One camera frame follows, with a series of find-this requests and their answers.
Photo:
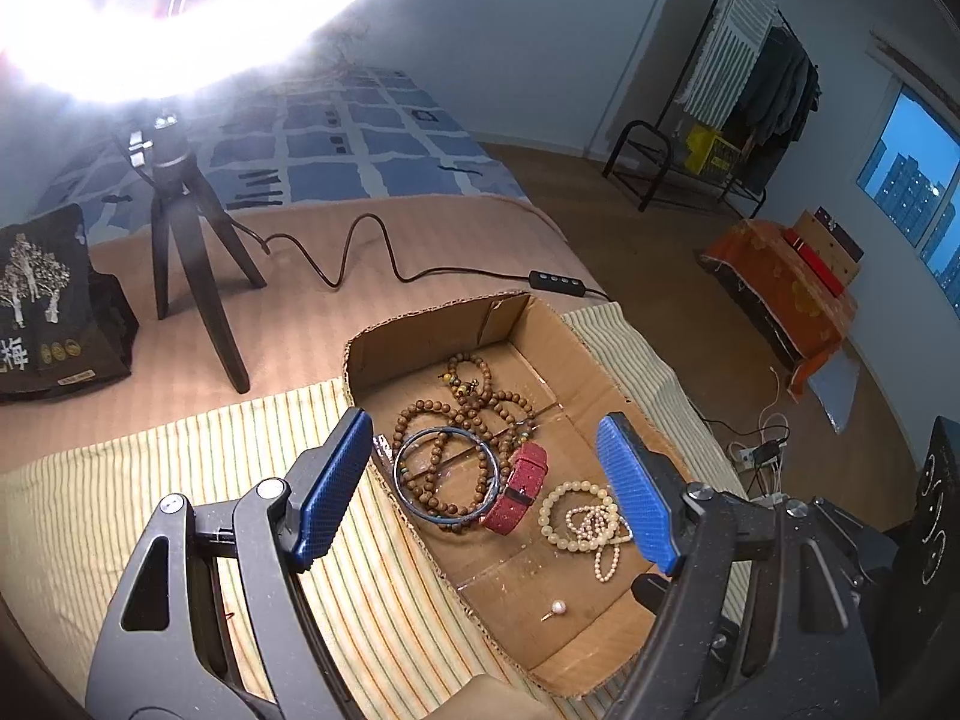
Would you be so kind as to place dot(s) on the red flat box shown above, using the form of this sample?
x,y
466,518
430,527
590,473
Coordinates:
x,y
814,270

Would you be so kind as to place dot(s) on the black snack bag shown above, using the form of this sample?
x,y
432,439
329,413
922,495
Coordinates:
x,y
45,300

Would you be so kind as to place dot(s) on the striped hanging towel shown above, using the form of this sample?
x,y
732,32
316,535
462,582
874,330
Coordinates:
x,y
731,45

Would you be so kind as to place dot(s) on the dark hanging clothes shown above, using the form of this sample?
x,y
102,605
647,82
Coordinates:
x,y
780,82

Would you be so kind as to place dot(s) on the tan cardboard carton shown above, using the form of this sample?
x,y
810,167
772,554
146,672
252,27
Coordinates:
x,y
825,244

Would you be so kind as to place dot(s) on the window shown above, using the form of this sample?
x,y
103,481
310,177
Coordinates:
x,y
907,165

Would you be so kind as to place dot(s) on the black tabletop tripod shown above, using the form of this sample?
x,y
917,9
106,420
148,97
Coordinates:
x,y
180,225

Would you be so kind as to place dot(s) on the blue checked bedsheet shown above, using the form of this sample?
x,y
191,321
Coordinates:
x,y
322,172

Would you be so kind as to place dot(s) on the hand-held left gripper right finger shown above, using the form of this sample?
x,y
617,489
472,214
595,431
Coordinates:
x,y
637,495

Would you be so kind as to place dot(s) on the yellow striped cloth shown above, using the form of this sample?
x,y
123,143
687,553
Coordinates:
x,y
112,465

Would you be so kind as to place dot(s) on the small pearl earring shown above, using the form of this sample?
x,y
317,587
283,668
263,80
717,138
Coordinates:
x,y
557,607

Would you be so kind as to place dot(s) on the yellow box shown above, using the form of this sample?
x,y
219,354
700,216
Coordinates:
x,y
709,150

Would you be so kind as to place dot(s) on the grey sheet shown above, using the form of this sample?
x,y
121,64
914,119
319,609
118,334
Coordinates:
x,y
836,397

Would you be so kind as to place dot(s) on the black clothes rack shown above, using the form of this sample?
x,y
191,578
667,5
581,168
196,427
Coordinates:
x,y
709,30

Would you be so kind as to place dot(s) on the orange covered table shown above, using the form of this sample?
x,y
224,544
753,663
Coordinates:
x,y
780,292

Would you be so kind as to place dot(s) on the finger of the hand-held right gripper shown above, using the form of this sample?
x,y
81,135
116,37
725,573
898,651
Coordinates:
x,y
651,591

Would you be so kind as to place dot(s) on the dark bangle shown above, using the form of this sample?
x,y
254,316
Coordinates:
x,y
446,430

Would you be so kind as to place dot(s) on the long brown wooden bead strand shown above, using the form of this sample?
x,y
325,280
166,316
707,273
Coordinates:
x,y
465,412

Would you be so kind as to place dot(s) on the cardboard box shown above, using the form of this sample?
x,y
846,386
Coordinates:
x,y
420,337

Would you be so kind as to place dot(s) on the white power strip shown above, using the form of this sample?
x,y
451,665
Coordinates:
x,y
765,454

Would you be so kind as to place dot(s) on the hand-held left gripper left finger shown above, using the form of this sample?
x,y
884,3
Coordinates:
x,y
330,487

